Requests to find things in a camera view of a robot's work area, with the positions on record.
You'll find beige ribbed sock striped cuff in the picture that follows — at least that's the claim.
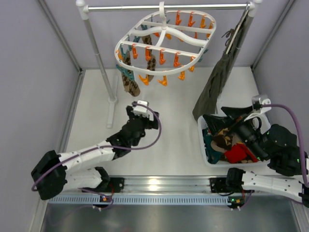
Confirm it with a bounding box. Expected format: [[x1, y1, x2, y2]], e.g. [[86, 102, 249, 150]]
[[211, 141, 230, 153]]

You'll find white round clip hanger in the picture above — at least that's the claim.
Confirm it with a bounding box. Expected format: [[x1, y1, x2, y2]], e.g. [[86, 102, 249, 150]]
[[116, 13, 214, 86]]

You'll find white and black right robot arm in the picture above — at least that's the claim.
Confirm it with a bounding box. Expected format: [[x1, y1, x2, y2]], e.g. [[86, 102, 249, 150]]
[[203, 107, 309, 207]]

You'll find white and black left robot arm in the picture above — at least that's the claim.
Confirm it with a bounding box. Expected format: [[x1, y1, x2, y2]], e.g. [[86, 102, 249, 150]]
[[31, 101, 162, 201]]

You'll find white plastic laundry basket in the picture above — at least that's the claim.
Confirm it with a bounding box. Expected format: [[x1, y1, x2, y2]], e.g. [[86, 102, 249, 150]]
[[197, 116, 270, 169]]

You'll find olive green hanging garment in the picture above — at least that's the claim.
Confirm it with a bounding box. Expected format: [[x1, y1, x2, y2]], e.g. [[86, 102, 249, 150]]
[[192, 10, 250, 120]]

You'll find red santa sock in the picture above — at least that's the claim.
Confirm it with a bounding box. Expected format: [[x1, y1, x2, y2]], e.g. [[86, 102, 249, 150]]
[[224, 143, 258, 163]]

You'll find teal green sock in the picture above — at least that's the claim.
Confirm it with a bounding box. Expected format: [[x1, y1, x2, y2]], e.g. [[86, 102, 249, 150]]
[[202, 129, 223, 164]]

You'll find white and steel clothes rack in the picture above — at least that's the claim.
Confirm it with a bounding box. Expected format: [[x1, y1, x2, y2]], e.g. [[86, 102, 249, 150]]
[[76, 0, 262, 128]]

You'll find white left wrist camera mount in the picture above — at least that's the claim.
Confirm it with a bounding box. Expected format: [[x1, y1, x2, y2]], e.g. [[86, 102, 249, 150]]
[[132, 100, 149, 117]]

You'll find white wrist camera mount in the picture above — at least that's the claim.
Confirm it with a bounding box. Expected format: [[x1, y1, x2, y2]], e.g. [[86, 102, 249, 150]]
[[132, 100, 149, 117], [244, 95, 272, 121]]

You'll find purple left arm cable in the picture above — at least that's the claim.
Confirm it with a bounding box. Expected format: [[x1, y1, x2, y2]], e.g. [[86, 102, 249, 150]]
[[31, 101, 162, 206]]

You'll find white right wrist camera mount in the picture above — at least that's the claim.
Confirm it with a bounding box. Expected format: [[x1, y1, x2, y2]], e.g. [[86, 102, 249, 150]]
[[244, 95, 272, 121]]

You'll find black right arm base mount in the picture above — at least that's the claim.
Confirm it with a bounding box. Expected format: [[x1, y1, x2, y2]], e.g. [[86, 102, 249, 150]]
[[209, 177, 250, 196]]

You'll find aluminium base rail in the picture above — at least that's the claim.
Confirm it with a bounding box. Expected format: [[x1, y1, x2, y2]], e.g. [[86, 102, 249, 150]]
[[106, 175, 302, 194]]

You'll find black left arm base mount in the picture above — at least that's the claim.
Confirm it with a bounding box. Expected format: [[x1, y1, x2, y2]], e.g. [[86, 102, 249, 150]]
[[96, 177, 125, 193]]

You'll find grey slotted cable duct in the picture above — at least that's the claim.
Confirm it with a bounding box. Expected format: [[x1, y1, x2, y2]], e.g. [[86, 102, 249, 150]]
[[48, 194, 242, 205]]

